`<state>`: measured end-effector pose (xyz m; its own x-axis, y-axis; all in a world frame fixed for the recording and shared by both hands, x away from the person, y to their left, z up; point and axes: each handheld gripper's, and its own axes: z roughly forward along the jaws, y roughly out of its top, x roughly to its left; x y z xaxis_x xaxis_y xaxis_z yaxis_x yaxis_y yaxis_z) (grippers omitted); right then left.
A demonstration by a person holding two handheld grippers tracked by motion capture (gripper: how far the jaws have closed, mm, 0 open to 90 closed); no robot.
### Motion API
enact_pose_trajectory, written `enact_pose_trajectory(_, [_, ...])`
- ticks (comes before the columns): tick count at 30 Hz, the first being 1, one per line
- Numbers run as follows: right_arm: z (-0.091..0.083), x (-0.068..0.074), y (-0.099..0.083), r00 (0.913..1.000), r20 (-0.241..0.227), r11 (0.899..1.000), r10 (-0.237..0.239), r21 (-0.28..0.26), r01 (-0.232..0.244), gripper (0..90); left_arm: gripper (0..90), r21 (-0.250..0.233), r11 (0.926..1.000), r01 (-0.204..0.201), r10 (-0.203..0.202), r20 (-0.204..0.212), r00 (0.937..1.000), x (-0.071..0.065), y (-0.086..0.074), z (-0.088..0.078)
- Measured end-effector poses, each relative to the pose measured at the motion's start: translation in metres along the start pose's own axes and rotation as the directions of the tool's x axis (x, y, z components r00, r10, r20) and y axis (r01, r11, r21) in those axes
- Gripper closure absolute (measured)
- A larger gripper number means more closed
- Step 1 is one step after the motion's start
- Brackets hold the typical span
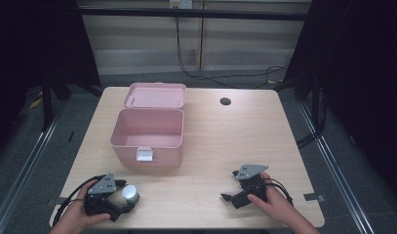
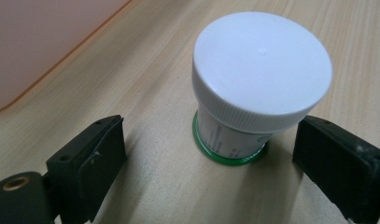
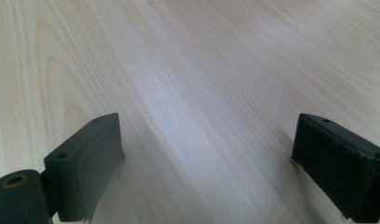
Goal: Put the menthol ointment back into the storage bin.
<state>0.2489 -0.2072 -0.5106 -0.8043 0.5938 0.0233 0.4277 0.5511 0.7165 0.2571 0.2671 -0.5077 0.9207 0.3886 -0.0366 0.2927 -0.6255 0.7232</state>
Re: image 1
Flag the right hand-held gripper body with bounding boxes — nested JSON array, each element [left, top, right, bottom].
[[232, 164, 270, 210]]

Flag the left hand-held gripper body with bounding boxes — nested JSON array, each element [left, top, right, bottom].
[[84, 172, 124, 222]]

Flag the white round object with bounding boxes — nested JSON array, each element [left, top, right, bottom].
[[121, 183, 141, 206]]

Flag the person's right hand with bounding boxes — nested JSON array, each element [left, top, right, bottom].
[[247, 172, 296, 225]]

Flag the person's left hand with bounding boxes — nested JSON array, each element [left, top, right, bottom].
[[60, 179, 112, 230]]

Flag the grey tape strip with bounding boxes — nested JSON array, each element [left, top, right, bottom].
[[302, 192, 326, 203], [47, 196, 69, 207]]

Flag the pink storage box open lid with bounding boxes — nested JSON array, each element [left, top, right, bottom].
[[109, 81, 187, 170]]

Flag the black metal stand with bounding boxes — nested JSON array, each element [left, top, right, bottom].
[[40, 66, 55, 133]]

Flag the black curtain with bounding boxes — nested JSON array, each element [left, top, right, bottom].
[[282, 0, 397, 199], [0, 0, 102, 164]]

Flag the black horizontal bar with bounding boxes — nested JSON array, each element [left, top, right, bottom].
[[78, 7, 313, 22]]

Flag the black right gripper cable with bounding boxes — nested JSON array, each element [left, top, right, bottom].
[[263, 176, 295, 207]]

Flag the black floor cables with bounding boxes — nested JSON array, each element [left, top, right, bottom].
[[296, 87, 329, 150]]

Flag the metal floor rail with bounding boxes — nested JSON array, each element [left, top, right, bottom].
[[0, 106, 67, 234], [298, 102, 376, 234]]

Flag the black wall cable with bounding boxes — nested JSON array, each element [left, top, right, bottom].
[[175, 15, 289, 90]]

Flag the white wall outlet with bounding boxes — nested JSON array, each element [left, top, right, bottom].
[[169, 0, 194, 10]]

